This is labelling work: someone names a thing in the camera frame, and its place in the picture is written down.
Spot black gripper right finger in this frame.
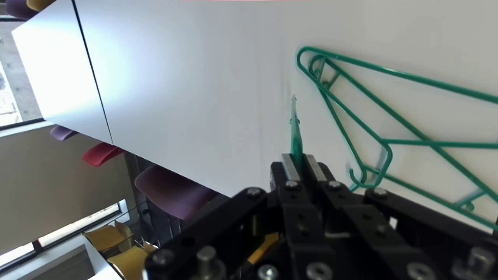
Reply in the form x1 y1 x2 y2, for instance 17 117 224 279
305 155 341 190

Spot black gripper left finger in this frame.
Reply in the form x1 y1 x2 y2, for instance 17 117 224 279
271 155 302 192

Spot green hanger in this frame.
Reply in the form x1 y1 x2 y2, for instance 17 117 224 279
295 47 498 231
299 52 498 214
289 97 303 158

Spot maroon chair near table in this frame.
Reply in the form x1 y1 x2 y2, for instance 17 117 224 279
134 167 216 220

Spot yellow chair near table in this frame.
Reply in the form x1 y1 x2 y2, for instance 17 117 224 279
84 223 157 280

